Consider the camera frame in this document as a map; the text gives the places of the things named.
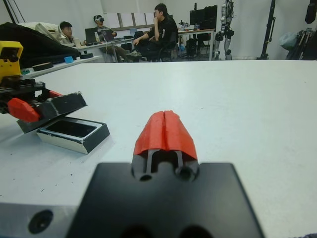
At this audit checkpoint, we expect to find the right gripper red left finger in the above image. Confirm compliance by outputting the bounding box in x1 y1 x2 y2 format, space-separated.
131 111 166 180

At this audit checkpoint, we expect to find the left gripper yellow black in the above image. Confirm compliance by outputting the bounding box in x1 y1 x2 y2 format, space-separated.
0 41 62 123

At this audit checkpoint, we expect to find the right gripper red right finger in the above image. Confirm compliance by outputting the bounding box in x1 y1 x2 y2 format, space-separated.
164 110 200 181

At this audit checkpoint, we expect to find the shiny black box lid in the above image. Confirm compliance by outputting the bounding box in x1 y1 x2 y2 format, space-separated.
16 91 88 134

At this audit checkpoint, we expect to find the flat black wooden object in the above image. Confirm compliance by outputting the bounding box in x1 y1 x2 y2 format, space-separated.
32 62 54 72

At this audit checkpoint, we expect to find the small white table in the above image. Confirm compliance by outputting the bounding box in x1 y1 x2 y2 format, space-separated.
21 55 104 79

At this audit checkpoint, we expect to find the black cloth heap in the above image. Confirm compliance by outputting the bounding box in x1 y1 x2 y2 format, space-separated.
0 22 80 69

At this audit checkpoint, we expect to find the person in beige jacket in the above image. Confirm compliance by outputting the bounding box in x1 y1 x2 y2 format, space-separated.
59 21 78 48

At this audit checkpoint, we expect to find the beige bag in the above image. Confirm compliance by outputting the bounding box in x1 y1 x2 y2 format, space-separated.
26 21 62 38

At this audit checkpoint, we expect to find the black laptop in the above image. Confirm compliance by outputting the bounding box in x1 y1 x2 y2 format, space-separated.
85 27 98 46

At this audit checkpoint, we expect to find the black computer tower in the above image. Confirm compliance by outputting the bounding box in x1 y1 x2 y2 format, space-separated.
185 38 198 60

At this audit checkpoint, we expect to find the black office chair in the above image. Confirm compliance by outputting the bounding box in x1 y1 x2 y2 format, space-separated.
157 31 179 62

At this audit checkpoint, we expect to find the person with vr headset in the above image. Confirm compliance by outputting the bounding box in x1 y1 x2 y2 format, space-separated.
93 14 136 62

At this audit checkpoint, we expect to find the grey laptop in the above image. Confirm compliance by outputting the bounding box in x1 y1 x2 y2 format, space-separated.
101 29 115 42

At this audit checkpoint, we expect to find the long white desk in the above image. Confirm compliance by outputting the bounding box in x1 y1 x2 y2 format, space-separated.
76 36 152 62

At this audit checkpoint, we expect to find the person in black jacket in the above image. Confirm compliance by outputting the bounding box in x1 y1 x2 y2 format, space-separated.
133 2 179 62

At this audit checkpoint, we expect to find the white desk with monitors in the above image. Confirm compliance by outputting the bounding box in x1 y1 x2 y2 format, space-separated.
177 28 216 61

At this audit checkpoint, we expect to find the silver humanoid robot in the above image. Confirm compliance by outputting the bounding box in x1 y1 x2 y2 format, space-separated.
214 0 235 60

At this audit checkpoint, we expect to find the black computer monitor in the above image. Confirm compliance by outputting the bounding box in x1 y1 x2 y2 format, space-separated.
189 8 206 29
199 4 218 29

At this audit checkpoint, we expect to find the black gantry stand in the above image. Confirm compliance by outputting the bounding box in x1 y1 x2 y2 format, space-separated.
256 0 277 60

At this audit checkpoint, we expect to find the grey bag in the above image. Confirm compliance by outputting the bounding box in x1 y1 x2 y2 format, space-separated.
278 31 298 53

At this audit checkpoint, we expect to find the bundle of black tripods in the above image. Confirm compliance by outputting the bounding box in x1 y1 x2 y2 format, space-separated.
287 28 317 60

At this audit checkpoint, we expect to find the large black robot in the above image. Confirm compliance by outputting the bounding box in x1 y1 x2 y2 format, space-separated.
304 0 317 25

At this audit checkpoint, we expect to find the camera box base white inside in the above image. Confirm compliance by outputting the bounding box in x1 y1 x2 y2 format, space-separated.
36 118 110 155

